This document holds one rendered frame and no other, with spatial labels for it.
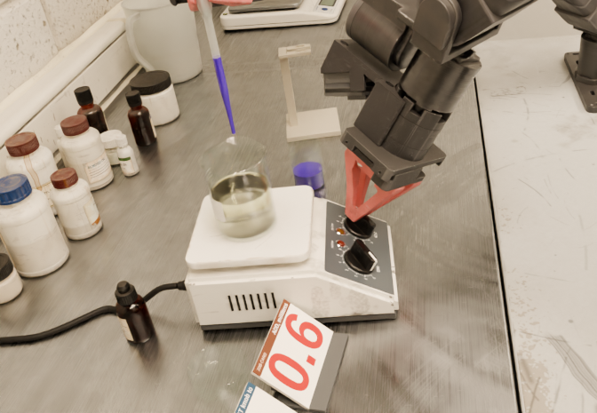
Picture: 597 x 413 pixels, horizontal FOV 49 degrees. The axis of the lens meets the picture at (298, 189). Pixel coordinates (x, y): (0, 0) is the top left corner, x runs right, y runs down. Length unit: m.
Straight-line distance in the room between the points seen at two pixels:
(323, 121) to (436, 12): 0.49
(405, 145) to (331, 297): 0.16
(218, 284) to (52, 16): 0.69
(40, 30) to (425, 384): 0.83
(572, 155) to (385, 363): 0.41
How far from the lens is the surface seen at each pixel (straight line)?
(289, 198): 0.68
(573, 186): 0.84
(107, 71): 1.24
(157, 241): 0.82
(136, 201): 0.91
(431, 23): 0.54
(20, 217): 0.79
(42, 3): 1.19
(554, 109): 1.02
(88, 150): 0.94
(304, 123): 1.00
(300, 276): 0.61
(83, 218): 0.86
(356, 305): 0.63
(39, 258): 0.82
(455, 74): 0.59
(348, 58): 0.65
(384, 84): 0.61
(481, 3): 0.53
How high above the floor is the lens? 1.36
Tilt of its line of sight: 32 degrees down
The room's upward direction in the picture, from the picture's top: 9 degrees counter-clockwise
